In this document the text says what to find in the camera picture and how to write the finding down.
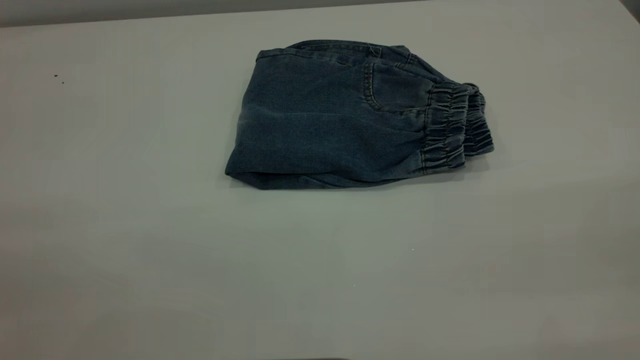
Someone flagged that blue denim shorts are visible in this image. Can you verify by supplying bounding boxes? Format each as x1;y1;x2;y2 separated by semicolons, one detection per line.
224;40;496;191

